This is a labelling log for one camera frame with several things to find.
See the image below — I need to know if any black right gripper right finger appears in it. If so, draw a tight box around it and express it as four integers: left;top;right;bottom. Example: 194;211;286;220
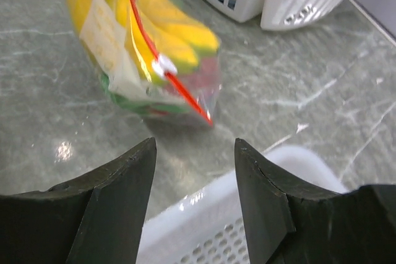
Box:
235;138;395;263

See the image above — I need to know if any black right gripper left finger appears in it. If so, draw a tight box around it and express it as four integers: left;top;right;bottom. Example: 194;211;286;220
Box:
1;138;157;263

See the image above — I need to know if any clear zip top bag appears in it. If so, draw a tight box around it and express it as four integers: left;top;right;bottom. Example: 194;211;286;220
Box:
66;0;221;124

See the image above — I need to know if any fake sandwich with lettuce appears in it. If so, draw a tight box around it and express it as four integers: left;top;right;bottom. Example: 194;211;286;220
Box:
78;0;189;113

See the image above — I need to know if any yellow fake banana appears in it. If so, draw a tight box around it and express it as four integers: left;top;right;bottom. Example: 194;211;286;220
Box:
66;0;220;75

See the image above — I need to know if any white perforated tray basket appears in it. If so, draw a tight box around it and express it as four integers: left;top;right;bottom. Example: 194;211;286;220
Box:
136;145;348;263

